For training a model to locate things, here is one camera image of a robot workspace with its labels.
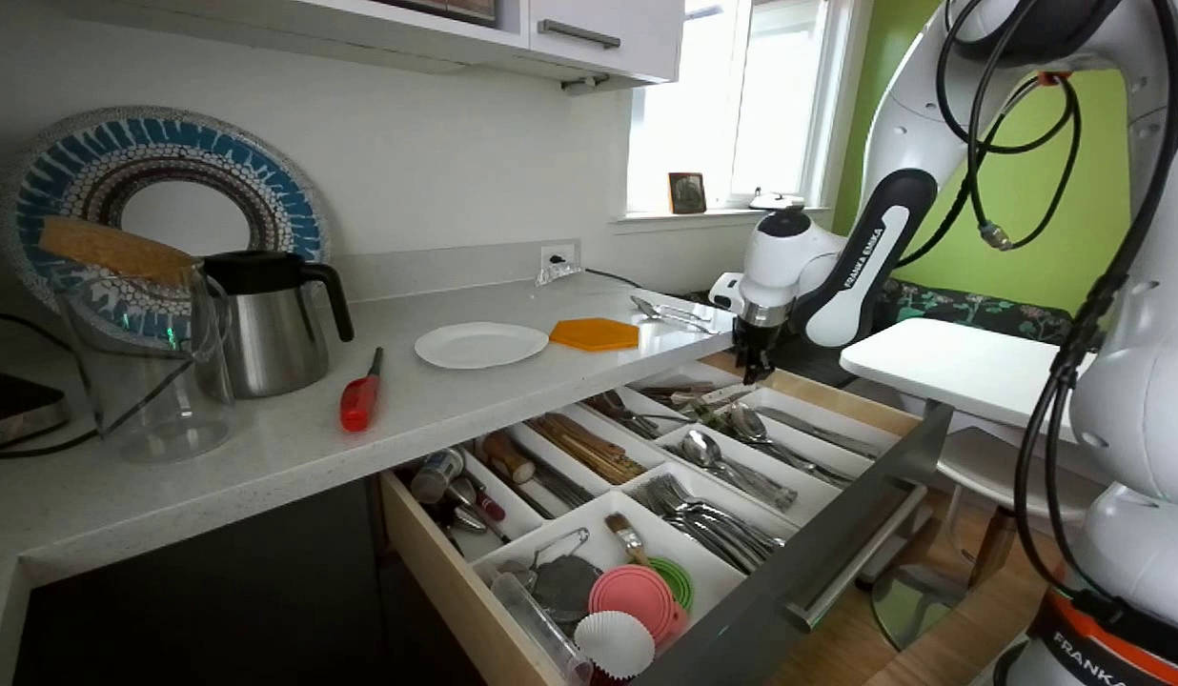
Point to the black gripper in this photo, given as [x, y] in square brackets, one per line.
[755, 336]

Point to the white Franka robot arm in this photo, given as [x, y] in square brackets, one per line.
[789, 262]

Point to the steel table knife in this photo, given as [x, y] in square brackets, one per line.
[833, 436]
[817, 436]
[847, 436]

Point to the dark kitchen utensil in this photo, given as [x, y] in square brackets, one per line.
[628, 413]

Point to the wooden drawer with dark front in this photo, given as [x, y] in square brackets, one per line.
[800, 558]

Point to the large steel serving spoon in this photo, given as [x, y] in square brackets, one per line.
[755, 423]

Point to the steel tablespoon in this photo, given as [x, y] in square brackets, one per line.
[789, 453]

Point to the steel teaspoon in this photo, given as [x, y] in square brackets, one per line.
[752, 477]
[764, 473]
[739, 481]
[701, 453]

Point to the white cutlery organizer tray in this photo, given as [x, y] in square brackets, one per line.
[564, 514]
[817, 489]

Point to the steel fork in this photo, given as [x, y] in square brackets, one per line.
[724, 516]
[709, 536]

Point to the orange flat lid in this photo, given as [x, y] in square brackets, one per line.
[591, 333]

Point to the wooden chopstick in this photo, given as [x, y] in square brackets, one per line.
[586, 453]
[574, 460]

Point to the white side table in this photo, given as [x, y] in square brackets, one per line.
[949, 362]

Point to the wooden pastry brush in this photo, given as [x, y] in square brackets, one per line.
[628, 536]

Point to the green silicone lid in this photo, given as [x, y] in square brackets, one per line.
[675, 581]

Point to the dark floral pillow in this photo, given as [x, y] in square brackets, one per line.
[981, 309]

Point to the steel rod utensil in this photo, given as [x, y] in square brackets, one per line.
[555, 481]

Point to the cork stopper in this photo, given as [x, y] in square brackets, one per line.
[509, 460]

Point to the white plate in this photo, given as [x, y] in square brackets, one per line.
[476, 343]

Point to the white framed window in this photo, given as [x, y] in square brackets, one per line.
[739, 88]

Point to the grey round lid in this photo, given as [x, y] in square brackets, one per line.
[568, 590]

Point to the black steel bottle opener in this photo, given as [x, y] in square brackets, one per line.
[439, 489]

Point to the white upper cabinet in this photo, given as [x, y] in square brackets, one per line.
[648, 32]

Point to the built-in black microwave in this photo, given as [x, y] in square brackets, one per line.
[448, 8]

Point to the steel coffee carafe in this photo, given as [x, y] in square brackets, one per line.
[269, 336]

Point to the clear glass jug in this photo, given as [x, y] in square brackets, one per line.
[170, 423]

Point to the dark base cabinet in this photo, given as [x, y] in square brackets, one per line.
[207, 595]

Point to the tan oblong sponge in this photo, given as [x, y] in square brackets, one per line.
[112, 249]

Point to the blue patterned decorative plate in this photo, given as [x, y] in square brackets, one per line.
[91, 159]

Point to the black flat device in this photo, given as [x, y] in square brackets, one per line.
[9, 404]

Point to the dark picture frame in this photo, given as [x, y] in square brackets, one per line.
[689, 192]

